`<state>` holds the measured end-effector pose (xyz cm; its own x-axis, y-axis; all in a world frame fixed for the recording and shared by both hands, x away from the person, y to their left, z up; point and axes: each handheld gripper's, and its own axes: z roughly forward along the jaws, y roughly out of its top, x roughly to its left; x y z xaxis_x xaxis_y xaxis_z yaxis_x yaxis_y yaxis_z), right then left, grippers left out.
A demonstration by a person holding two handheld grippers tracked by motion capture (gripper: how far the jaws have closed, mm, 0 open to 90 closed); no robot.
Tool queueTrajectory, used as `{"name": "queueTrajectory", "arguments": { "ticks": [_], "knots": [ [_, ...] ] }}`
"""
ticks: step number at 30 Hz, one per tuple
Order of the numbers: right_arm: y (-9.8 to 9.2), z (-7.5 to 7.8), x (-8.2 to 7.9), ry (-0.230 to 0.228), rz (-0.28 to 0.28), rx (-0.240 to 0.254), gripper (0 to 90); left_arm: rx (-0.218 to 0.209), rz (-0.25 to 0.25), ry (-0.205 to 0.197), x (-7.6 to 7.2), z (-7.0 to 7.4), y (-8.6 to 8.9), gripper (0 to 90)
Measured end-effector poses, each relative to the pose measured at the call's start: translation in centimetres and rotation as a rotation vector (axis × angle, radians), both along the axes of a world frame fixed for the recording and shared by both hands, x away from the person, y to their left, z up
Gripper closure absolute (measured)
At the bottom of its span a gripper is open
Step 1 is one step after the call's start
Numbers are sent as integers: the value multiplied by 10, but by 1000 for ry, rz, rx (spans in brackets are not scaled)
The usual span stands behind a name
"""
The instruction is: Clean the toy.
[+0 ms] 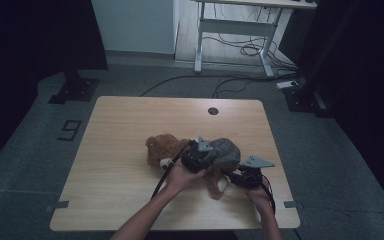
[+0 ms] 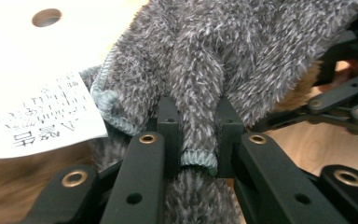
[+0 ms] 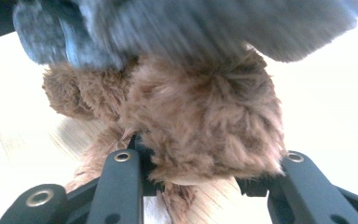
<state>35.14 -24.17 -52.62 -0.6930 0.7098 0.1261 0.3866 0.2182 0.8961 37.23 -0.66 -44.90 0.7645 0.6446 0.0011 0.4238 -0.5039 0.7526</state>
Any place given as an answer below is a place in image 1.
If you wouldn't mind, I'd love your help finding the brown teddy bear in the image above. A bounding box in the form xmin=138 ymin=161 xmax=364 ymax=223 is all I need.
xmin=145 ymin=133 xmax=242 ymax=201

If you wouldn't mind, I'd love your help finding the grey fluffy towel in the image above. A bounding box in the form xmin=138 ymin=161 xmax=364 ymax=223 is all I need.
xmin=207 ymin=137 xmax=242 ymax=168

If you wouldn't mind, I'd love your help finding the tangle of black cables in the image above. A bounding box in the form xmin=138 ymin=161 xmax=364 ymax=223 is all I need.
xmin=202 ymin=32 xmax=298 ymax=74

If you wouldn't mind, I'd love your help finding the white desk frame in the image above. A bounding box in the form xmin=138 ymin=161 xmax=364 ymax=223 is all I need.
xmin=191 ymin=0 xmax=318 ymax=78

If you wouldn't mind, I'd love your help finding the long black floor cable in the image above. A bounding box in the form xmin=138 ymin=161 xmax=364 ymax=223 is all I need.
xmin=139 ymin=73 xmax=302 ymax=98

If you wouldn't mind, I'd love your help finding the black curtain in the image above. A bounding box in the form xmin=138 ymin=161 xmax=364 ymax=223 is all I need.
xmin=0 ymin=0 xmax=109 ymax=175
xmin=295 ymin=0 xmax=384 ymax=216

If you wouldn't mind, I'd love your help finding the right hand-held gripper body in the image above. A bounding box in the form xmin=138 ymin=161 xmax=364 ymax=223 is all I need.
xmin=236 ymin=154 xmax=276 ymax=190

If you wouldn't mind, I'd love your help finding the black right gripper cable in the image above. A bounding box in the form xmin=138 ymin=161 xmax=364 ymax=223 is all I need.
xmin=261 ymin=183 xmax=277 ymax=215

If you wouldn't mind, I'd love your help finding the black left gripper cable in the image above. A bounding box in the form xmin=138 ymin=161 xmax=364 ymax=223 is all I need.
xmin=150 ymin=141 xmax=193 ymax=201

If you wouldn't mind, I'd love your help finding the black stand base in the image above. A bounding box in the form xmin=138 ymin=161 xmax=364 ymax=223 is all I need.
xmin=48 ymin=69 xmax=100 ymax=105
xmin=283 ymin=78 xmax=334 ymax=119

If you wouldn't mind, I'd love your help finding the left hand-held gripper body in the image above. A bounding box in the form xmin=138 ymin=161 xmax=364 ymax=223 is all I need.
xmin=180 ymin=136 xmax=215 ymax=175

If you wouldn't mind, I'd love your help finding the person's left hand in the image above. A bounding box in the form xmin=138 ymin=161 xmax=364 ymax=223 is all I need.
xmin=165 ymin=158 xmax=211 ymax=195

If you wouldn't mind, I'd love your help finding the person's right hand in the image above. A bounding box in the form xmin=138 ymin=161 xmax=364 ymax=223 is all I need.
xmin=246 ymin=178 xmax=273 ymax=213

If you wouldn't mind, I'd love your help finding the white power strip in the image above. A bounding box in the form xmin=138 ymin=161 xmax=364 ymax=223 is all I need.
xmin=276 ymin=80 xmax=300 ymax=90

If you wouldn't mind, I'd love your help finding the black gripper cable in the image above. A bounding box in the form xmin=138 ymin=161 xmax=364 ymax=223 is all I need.
xmin=150 ymin=141 xmax=193 ymax=201
xmin=261 ymin=183 xmax=277 ymax=215

